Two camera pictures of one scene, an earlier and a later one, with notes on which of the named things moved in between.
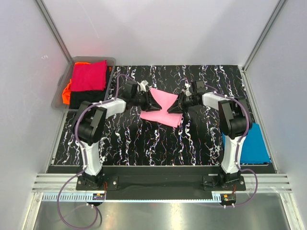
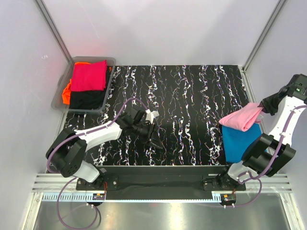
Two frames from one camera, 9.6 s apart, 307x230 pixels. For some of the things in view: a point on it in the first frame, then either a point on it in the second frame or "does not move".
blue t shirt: x=254 y=149 → x=235 y=141
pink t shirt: x=164 y=99 → x=242 y=118
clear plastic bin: x=57 y=103 does not move
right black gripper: x=179 y=102 → x=267 y=108
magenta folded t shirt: x=89 y=77 does not move
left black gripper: x=149 y=101 → x=155 y=141
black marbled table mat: x=134 y=138 does not move
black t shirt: x=76 y=97 does not move
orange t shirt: x=66 y=95 does not move
